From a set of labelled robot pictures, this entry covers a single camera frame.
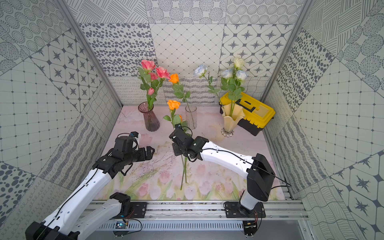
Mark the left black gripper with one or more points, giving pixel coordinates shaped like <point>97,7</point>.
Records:
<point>143,153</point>

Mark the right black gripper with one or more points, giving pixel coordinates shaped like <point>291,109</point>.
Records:
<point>176,150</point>

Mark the orange tulip flower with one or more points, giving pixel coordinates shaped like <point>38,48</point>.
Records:
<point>185,169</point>

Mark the pink tulip flower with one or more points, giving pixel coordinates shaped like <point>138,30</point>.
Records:
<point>150,98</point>

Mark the orange rose large stem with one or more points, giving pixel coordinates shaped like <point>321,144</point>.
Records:
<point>179,91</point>

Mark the pink rose stem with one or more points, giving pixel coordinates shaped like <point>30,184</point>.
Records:
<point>163,75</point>
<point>154,82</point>

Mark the blue white rose stem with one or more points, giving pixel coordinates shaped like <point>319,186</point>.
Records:
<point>228,84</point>

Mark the pink rosebud flower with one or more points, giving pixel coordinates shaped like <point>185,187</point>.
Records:
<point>146,68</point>

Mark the cream white rose stem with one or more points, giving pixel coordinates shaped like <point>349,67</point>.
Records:
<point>238,63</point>

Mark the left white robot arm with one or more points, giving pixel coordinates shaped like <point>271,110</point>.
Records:
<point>65,223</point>

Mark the purple ribbed glass vase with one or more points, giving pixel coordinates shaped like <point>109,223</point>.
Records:
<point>152,123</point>

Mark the clear textured glass vase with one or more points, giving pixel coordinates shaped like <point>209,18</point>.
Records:
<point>191,116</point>

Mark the cream fluted vase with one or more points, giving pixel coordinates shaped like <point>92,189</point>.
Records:
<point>231,121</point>

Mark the yellow black toolbox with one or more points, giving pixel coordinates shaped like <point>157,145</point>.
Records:
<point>258,114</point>

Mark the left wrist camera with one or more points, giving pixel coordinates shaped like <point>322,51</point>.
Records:
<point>136,138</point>

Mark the white perforated cable tray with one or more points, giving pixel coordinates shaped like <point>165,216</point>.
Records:
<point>197,225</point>

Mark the aluminium rail base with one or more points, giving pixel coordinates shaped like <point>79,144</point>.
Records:
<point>217,210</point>

